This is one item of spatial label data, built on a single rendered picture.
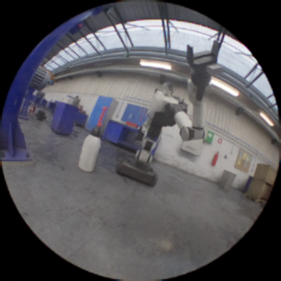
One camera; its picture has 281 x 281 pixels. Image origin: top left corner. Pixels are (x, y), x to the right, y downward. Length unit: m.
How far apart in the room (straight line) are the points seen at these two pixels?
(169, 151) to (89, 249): 3.64
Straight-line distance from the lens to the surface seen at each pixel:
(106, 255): 0.62
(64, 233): 0.66
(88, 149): 1.12
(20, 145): 1.37
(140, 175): 1.35
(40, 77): 3.26
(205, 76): 0.42
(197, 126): 0.51
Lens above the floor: 0.59
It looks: 1 degrees down
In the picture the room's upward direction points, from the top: 21 degrees clockwise
